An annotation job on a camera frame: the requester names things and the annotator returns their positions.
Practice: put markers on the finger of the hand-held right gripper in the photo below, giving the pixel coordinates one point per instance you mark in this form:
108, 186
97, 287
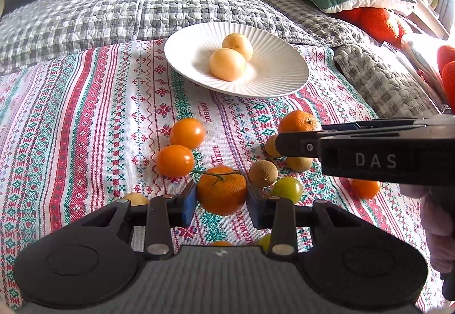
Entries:
295, 145
373, 125

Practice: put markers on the person's right hand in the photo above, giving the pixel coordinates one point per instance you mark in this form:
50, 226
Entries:
440, 228

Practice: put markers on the orange tomato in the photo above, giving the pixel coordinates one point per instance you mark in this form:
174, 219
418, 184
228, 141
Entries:
220, 243
187, 132
366, 187
175, 160

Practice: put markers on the brown checked quilt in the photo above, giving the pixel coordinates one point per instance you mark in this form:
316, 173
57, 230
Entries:
309, 15

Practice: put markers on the clear plastic sheet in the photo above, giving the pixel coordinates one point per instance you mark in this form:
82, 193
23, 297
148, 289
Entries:
408, 61

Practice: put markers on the orange plush toy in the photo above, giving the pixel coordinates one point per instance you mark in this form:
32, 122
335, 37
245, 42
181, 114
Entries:
376, 22
448, 72

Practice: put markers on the striped embroidered cloth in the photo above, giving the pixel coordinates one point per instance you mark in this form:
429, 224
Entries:
89, 122

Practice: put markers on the stemless mandarin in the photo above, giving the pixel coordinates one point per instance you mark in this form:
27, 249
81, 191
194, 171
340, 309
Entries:
298, 122

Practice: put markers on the mandarin with green stem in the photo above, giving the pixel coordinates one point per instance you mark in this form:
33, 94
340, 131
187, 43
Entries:
221, 193

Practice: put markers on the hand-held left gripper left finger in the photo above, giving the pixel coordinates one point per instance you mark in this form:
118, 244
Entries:
188, 203

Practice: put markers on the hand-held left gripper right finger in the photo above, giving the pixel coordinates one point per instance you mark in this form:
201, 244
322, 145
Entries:
254, 211

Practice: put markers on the pale yellow round fruit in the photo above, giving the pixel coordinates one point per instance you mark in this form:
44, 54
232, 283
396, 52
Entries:
237, 45
227, 64

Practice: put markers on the grey waffle blanket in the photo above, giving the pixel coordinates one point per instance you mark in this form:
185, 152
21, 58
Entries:
384, 79

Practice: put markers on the green tomato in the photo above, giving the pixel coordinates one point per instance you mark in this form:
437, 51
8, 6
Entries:
265, 241
287, 189

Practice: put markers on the grey checked quilt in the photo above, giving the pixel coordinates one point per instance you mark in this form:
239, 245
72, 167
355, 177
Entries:
71, 8

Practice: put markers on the white ribbed plate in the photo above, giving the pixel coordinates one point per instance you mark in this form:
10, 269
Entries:
277, 65

